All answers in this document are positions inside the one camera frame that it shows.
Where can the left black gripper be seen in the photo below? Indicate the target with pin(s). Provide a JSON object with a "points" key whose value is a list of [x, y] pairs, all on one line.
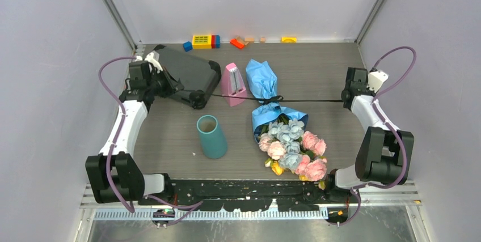
{"points": [[172, 86]]}

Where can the aluminium frame rail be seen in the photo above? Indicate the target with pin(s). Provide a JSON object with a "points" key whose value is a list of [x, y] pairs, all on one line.
{"points": [[157, 209]]}

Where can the blue toy cube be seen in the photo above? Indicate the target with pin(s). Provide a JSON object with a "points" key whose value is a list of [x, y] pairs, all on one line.
{"points": [[187, 46]]}

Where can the teal vase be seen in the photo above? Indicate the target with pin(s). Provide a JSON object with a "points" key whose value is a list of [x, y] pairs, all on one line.
{"points": [[211, 136]]}

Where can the orange red toy block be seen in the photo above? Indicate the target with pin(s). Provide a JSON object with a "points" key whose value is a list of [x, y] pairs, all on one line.
{"points": [[236, 43]]}

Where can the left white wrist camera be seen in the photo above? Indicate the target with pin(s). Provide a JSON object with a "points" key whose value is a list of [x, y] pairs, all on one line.
{"points": [[153, 58]]}

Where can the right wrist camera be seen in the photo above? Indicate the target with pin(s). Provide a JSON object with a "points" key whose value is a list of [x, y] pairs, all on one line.
{"points": [[376, 79]]}

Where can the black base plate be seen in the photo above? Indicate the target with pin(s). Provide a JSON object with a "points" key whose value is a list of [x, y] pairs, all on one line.
{"points": [[254, 195]]}

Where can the pink metronome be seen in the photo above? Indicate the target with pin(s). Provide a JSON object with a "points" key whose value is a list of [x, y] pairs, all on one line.
{"points": [[233, 88]]}

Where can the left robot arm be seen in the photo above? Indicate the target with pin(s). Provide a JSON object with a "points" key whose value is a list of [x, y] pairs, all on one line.
{"points": [[113, 174]]}

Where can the yellow arch toy block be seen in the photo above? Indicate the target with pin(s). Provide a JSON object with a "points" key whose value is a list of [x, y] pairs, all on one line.
{"points": [[288, 39]]}

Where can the red blue toy block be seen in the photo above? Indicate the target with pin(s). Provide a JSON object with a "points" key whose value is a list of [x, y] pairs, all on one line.
{"points": [[215, 41]]}

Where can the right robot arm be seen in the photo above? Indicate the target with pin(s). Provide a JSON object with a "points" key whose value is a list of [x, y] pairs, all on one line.
{"points": [[383, 159]]}

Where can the black ribbon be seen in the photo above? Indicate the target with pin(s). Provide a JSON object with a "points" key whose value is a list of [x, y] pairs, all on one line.
{"points": [[278, 99]]}

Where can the grey black case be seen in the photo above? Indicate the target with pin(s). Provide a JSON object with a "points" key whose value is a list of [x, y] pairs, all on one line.
{"points": [[199, 77]]}

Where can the blue flower bouquet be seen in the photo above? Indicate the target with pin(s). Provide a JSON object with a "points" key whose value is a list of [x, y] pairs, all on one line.
{"points": [[281, 133]]}

